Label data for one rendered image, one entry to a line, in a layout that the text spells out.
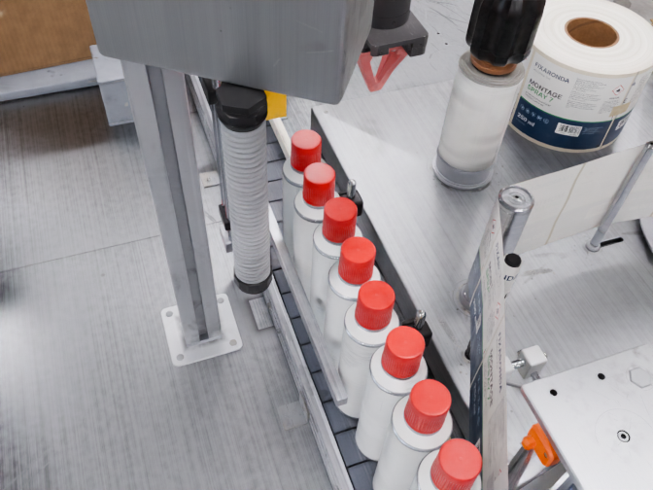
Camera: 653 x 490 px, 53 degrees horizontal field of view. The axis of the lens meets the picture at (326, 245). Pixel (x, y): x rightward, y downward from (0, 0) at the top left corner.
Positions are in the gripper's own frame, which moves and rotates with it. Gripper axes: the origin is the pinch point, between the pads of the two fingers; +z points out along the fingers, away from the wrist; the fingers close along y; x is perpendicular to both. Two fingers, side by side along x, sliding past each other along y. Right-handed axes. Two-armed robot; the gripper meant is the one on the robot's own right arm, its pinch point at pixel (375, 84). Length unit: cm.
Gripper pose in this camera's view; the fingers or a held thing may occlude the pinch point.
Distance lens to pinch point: 80.0
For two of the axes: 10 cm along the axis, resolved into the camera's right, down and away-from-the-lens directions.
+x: -9.4, 2.6, -2.3
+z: -0.2, 6.2, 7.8
